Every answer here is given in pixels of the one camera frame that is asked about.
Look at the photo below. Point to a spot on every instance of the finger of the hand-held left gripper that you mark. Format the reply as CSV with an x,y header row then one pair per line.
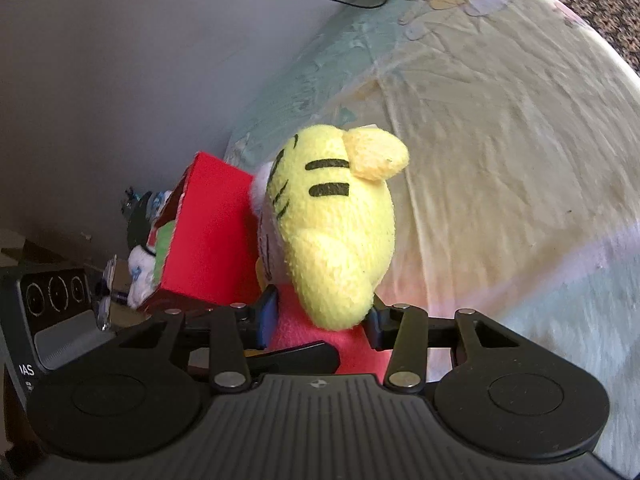
x,y
300,355

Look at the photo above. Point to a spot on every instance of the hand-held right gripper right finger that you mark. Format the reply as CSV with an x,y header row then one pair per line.
x,y
372,327

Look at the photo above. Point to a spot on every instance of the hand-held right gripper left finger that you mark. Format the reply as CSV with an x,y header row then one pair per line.
x,y
267,310

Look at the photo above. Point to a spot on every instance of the red cardboard box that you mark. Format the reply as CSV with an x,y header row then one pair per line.
x,y
210,240

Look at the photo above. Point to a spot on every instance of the yellow tiger plush toy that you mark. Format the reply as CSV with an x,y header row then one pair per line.
x,y
340,240

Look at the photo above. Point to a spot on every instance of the small white plush toy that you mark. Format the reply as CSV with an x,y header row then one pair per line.
x,y
142,265

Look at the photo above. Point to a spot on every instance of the dark green bag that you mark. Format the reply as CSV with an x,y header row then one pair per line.
x,y
137,220

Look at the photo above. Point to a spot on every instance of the bear printed bed sheet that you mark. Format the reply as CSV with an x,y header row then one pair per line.
x,y
500,160

